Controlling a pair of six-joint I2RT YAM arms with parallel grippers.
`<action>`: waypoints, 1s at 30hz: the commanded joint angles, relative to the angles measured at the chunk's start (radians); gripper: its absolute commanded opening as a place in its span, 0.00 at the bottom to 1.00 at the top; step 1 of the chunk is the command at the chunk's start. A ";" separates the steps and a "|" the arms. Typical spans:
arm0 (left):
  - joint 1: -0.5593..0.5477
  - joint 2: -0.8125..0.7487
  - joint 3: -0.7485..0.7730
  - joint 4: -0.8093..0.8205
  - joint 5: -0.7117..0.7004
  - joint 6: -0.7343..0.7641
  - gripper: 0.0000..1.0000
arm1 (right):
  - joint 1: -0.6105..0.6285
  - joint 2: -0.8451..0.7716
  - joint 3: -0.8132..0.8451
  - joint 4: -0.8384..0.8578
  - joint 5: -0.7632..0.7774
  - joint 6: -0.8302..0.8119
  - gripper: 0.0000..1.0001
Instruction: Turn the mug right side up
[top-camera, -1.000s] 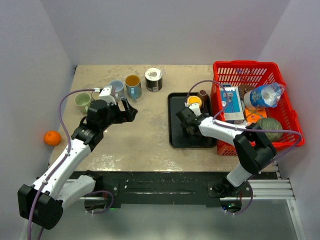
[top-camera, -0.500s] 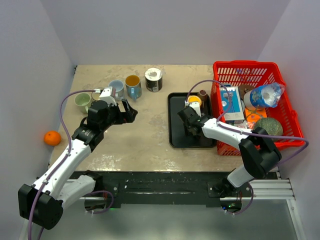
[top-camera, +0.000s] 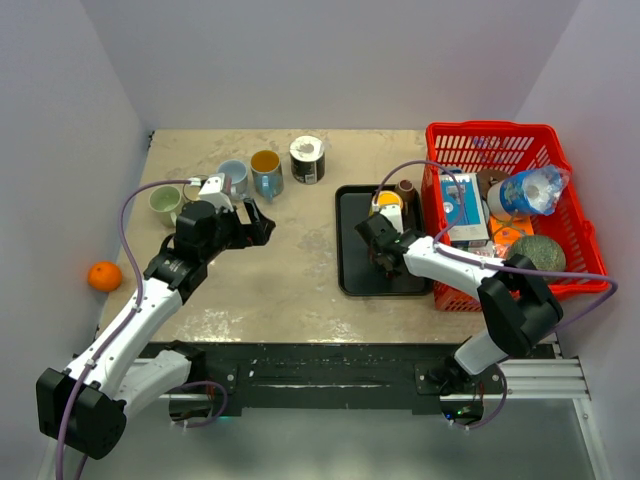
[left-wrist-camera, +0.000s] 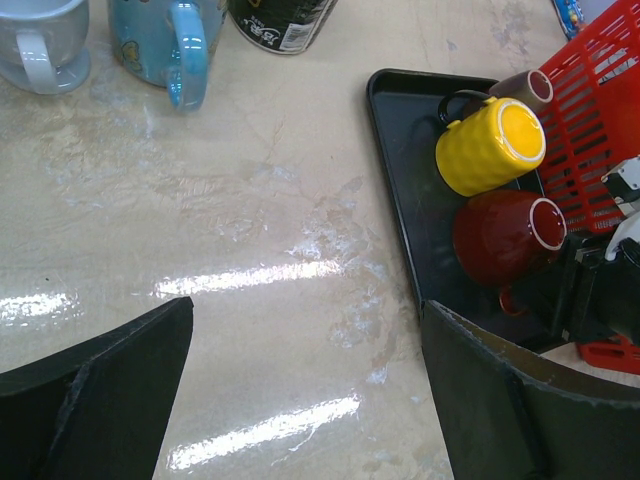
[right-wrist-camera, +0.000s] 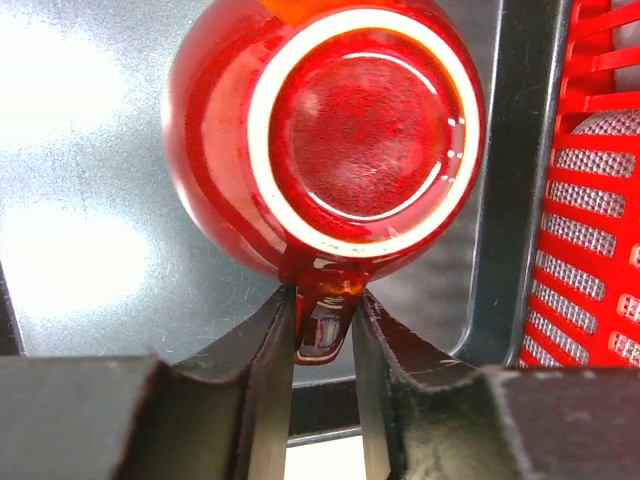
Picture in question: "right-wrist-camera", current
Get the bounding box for black tray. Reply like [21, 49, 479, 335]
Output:
[0, 0, 574, 446]

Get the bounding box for red plastic basket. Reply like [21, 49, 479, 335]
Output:
[518, 1, 639, 367]

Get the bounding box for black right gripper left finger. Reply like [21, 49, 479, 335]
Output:
[1, 287, 295, 479]

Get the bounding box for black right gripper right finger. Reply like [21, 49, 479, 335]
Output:
[352, 295, 639, 479]

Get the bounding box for red mug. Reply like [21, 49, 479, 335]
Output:
[162, 1, 485, 365]

